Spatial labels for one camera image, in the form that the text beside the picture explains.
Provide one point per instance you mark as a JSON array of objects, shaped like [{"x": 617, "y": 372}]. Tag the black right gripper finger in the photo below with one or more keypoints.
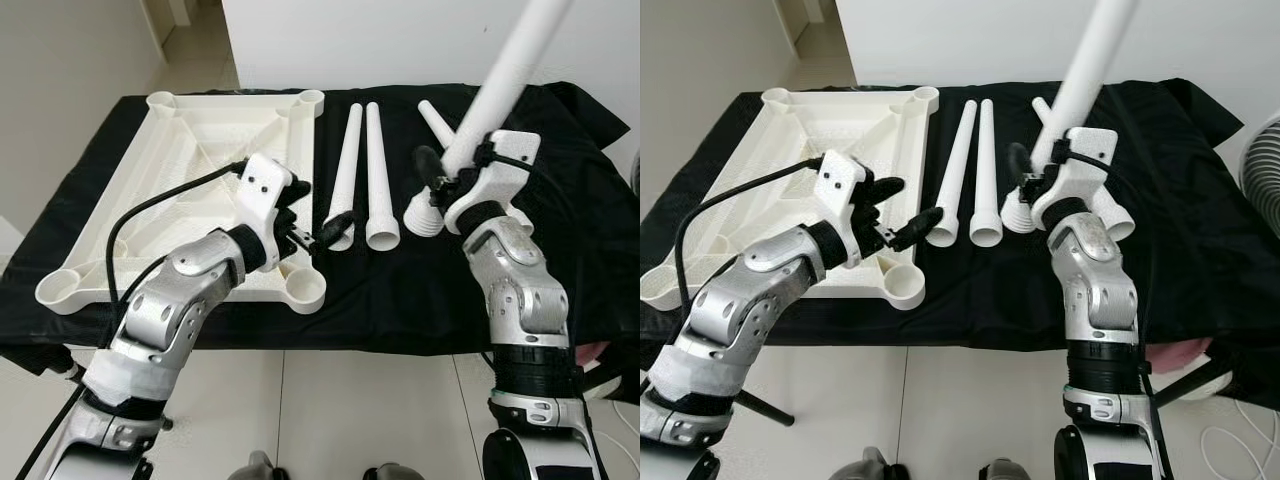
[
  {"x": 430, "y": 168},
  {"x": 1020, "y": 167}
]

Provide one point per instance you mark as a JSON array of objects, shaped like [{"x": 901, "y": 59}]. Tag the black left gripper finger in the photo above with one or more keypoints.
[
  {"x": 297, "y": 191},
  {"x": 920, "y": 228},
  {"x": 330, "y": 232},
  {"x": 888, "y": 188}
]

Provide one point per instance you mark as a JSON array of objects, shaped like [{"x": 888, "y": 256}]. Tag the white tapered table leg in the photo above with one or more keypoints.
[
  {"x": 988, "y": 170},
  {"x": 1040, "y": 105},
  {"x": 960, "y": 160},
  {"x": 510, "y": 60},
  {"x": 376, "y": 170},
  {"x": 350, "y": 150},
  {"x": 1095, "y": 60},
  {"x": 432, "y": 115}
]

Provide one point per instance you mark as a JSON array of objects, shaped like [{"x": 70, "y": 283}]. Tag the white plastic table top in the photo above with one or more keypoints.
[
  {"x": 180, "y": 140},
  {"x": 790, "y": 140}
]

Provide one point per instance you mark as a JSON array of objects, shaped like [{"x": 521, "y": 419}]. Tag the black table cloth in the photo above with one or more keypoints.
[
  {"x": 1000, "y": 300},
  {"x": 400, "y": 300}
]

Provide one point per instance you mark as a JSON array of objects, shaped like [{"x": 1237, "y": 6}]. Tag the pink soft item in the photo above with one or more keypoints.
[
  {"x": 595, "y": 355},
  {"x": 1180, "y": 355}
]

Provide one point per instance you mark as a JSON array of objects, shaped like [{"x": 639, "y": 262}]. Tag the grey left robot foot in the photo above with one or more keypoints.
[
  {"x": 250, "y": 468},
  {"x": 878, "y": 468}
]

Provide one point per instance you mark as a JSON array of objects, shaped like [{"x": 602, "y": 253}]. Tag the grey robot foot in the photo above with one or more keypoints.
[
  {"x": 1000, "y": 472},
  {"x": 385, "y": 472},
  {"x": 250, "y": 468},
  {"x": 878, "y": 468}
]

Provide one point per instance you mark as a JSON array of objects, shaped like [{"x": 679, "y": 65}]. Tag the grey right robot foot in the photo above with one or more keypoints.
[
  {"x": 385, "y": 472},
  {"x": 1000, "y": 472}
]

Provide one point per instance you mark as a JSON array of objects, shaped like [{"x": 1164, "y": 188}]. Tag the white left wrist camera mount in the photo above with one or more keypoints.
[
  {"x": 840, "y": 190},
  {"x": 262, "y": 190}
]

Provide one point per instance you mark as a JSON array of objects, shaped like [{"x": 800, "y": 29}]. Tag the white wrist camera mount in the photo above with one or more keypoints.
[
  {"x": 500, "y": 180},
  {"x": 840, "y": 190},
  {"x": 262, "y": 190},
  {"x": 1085, "y": 175}
]

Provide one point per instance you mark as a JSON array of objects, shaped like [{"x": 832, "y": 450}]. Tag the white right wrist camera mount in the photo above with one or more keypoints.
[
  {"x": 500, "y": 180},
  {"x": 1085, "y": 175}
]

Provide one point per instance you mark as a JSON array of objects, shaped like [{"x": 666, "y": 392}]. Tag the white pedestal fan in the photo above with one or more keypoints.
[{"x": 1262, "y": 165}]

